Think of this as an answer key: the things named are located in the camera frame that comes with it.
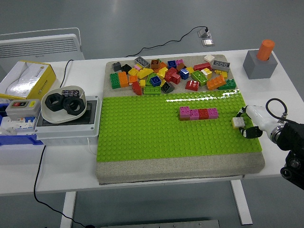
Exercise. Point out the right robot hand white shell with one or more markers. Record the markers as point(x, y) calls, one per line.
point(257, 116)

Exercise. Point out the white and yellow toy brick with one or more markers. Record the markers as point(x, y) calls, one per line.
point(206, 72)
point(238, 122)

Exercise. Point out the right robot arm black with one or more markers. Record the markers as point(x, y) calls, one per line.
point(293, 135)

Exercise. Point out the dark green toy brick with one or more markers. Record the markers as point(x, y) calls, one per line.
point(228, 84)

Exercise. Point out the long orange toy brick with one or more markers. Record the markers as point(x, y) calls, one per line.
point(216, 82)

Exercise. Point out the small yellow toy brick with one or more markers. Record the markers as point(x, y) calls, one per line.
point(221, 73)
point(164, 82)
point(142, 83)

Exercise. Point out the long grey toy brick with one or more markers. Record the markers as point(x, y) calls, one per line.
point(221, 65)
point(142, 61)

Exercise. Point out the tall pink toy brick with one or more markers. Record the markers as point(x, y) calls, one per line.
point(184, 112)

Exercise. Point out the long red toy brick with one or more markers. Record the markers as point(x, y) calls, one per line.
point(202, 66)

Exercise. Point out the blue and white toy brick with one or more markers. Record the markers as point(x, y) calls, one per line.
point(184, 73)

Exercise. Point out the dark grey sloped toy brick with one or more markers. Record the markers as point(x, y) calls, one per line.
point(167, 87)

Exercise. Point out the long green toy brick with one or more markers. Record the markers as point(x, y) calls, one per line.
point(152, 90)

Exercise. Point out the brown hollow toy brick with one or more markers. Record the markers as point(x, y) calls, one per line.
point(155, 64)

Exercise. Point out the green studded baseplate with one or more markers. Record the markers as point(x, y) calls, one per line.
point(142, 130)

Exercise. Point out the yellow curved toy brick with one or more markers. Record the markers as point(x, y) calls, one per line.
point(145, 73)

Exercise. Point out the red sloped toy brick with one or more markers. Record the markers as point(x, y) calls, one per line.
point(137, 88)

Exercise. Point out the small orange toy brick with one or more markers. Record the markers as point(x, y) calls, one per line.
point(133, 79)

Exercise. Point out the small pink toy brick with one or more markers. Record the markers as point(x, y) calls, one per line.
point(137, 66)

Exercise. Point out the black toy brick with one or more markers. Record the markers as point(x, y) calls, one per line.
point(126, 68)

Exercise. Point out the grey cube block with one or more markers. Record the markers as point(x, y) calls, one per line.
point(259, 69)

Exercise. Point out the orange cylinder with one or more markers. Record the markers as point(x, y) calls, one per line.
point(264, 51)

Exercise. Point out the white table leg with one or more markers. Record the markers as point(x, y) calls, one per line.
point(67, 209)
point(241, 202)

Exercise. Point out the closed metal floor socket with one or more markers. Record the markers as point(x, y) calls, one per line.
point(207, 42)

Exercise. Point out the open metal floor socket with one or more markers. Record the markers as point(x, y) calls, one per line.
point(204, 34)

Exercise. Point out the grey-brown foam mat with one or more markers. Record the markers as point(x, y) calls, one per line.
point(166, 169)

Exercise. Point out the small black electronic component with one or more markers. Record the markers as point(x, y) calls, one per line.
point(69, 92)

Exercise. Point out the large black hex nut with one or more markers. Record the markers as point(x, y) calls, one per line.
point(48, 101)
point(67, 110)

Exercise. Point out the beige bowl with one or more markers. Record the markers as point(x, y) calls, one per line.
point(57, 116)

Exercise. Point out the yellow and white cardboard box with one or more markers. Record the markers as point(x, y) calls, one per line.
point(41, 80)

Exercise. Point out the white panel heater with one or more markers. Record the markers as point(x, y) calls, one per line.
point(40, 45)

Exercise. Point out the white and blue circuit breaker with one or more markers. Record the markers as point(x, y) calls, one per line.
point(21, 124)

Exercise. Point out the white plastic packet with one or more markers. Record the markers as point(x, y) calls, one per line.
point(19, 83)

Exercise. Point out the blue plastic bin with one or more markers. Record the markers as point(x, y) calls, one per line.
point(16, 140)

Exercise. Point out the white electrical enclosure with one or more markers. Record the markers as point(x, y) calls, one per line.
point(69, 133)

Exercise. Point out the grey switch box red button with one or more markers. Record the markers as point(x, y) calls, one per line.
point(26, 111)

